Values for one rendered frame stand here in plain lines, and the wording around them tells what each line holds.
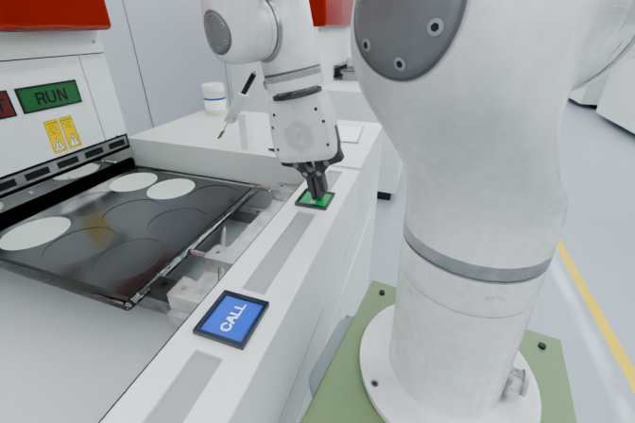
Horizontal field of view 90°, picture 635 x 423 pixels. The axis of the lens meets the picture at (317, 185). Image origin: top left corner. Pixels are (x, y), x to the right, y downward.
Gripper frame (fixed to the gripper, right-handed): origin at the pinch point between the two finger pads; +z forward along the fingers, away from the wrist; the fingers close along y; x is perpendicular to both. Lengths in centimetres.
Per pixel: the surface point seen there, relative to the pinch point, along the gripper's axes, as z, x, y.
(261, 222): 8.2, 1.5, -14.3
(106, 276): 3.5, -21.1, -27.2
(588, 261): 122, 142, 96
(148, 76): -29, 172, -205
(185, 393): 3.3, -33.5, -1.1
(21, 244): -1, -20, -47
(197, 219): 4.2, -4.0, -24.1
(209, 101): -13, 41, -49
